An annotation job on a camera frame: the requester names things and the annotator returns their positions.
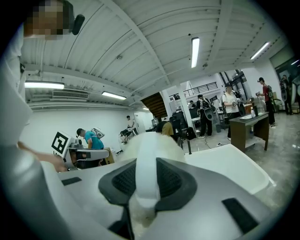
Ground white air conditioner vent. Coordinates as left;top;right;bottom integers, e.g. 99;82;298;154
52;90;90;99

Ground black balcony railing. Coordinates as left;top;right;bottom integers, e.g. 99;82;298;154
183;82;218;98

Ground black office chair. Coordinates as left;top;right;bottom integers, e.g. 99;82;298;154
169;116;190;141

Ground brown wooden staircase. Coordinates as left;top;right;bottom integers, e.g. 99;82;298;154
140;91;168;119

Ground brown cardboard box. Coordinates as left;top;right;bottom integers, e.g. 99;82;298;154
102;147;116;165

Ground black head-worn camera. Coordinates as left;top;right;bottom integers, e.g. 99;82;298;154
71;14;86;36

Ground person's head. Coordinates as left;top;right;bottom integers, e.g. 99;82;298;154
23;0;75;40

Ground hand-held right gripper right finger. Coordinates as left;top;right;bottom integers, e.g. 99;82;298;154
137;157;278;240

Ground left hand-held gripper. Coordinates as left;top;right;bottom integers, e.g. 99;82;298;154
51;131;111;170

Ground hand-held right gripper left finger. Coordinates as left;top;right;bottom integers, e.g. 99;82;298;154
57;158;137;240

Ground white bathtub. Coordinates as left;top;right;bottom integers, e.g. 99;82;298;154
184;143;277;195

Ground white backpack device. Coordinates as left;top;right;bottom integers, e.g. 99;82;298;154
90;127;105;139

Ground dark wooden vanity table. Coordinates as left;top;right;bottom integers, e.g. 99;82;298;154
229;112;270;153

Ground person's left forearm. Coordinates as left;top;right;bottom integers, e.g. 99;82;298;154
17;141;68;173

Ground long ceiling tube light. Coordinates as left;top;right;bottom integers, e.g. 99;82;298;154
101;91;127;100
190;37;201;69
249;41;271;60
24;81;65;90

